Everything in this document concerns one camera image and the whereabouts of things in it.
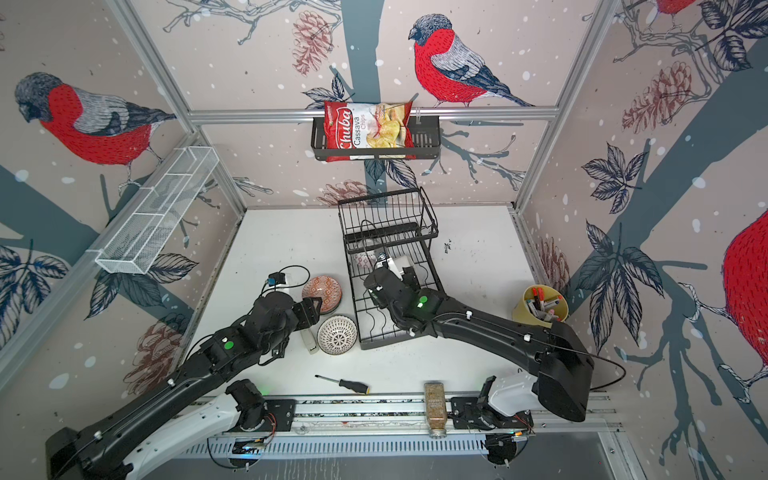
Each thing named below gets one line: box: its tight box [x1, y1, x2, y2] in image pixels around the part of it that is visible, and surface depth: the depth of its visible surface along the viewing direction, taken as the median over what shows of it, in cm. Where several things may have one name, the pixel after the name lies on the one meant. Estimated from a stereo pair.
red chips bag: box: [324, 101, 416, 163], surface depth 90 cm
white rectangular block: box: [300, 328, 319, 355], surface depth 85 cm
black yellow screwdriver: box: [314, 374, 371, 395], surface depth 79 cm
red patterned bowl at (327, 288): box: [302, 275, 343, 314], surface depth 92 cm
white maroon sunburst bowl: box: [317, 314, 358, 356], surface depth 87 cm
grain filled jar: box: [424, 382, 447, 439], surface depth 72 cm
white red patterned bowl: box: [350, 252, 377, 276], surface depth 102 cm
